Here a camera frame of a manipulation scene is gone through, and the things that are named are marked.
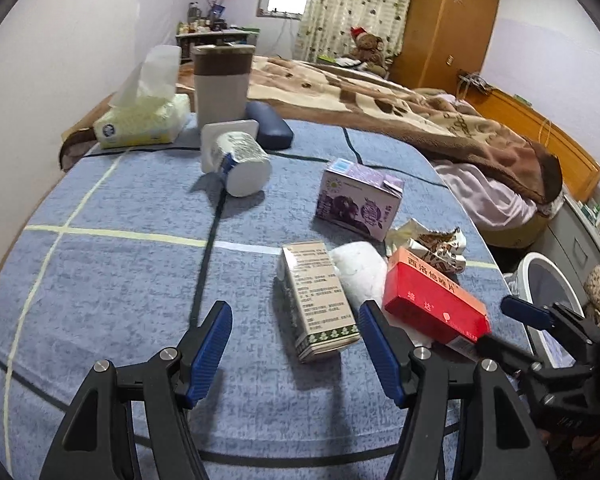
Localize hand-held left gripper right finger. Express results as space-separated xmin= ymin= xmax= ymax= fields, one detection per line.
xmin=358 ymin=300 xmax=558 ymax=480

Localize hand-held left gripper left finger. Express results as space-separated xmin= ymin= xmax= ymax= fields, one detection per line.
xmin=40 ymin=301 xmax=233 ymax=480

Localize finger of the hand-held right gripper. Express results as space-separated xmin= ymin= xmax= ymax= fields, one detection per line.
xmin=475 ymin=335 xmax=536 ymax=373
xmin=501 ymin=296 xmax=600 ymax=346

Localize white round trash bin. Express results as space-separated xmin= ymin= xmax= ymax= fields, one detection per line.
xmin=505 ymin=252 xmax=600 ymax=368

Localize red medicine box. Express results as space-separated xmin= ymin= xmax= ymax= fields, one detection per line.
xmin=382 ymin=247 xmax=492 ymax=358

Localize green and white medicine box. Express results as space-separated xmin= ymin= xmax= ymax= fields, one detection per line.
xmin=276 ymin=241 xmax=362 ymax=363

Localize patterned cloth bag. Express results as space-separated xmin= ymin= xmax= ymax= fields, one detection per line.
xmin=582 ymin=265 xmax=600 ymax=311

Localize grey bedside cabinet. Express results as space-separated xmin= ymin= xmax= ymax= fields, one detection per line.
xmin=545 ymin=192 xmax=600 ymax=286

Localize white tissue wad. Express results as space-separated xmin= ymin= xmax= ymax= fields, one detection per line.
xmin=329 ymin=241 xmax=388 ymax=311

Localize pink quilt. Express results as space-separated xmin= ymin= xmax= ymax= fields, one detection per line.
xmin=432 ymin=160 xmax=543 ymax=231

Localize crumpled paper wrapper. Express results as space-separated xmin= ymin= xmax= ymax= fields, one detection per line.
xmin=386 ymin=217 xmax=468 ymax=273

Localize blue checked bed sheet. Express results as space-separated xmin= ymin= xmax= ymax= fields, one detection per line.
xmin=0 ymin=112 xmax=531 ymax=476

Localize purple milk carton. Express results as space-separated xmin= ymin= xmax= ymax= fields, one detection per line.
xmin=314 ymin=157 xmax=405 ymax=242

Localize wooden headboard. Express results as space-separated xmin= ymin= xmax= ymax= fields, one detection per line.
xmin=460 ymin=85 xmax=600 ymax=201

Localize white yogurt cup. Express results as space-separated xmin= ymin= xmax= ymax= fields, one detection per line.
xmin=200 ymin=119 xmax=273 ymax=198

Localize brown patterned blanket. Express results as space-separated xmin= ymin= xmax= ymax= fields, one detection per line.
xmin=60 ymin=55 xmax=565 ymax=206

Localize dark blue glasses case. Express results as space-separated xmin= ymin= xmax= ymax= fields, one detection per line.
xmin=245 ymin=101 xmax=295 ymax=151

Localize yellow tissue pack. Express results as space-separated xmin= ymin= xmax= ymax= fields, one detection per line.
xmin=92 ymin=45 xmax=192 ymax=150

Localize white tumbler with brown lid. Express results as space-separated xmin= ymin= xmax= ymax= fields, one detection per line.
xmin=190 ymin=44 xmax=257 ymax=123

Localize wooden wardrobe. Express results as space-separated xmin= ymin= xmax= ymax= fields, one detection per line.
xmin=387 ymin=0 xmax=502 ymax=93

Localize brown teddy bear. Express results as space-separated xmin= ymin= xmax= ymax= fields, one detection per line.
xmin=341 ymin=26 xmax=388 ymax=73

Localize cluttered desk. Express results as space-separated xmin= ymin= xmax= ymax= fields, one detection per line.
xmin=176 ymin=27 xmax=261 ymax=63

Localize patterned window curtain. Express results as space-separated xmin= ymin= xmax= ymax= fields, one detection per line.
xmin=296 ymin=0 xmax=421 ymax=63

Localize charger cables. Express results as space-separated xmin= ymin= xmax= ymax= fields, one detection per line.
xmin=457 ymin=72 xmax=496 ymax=93

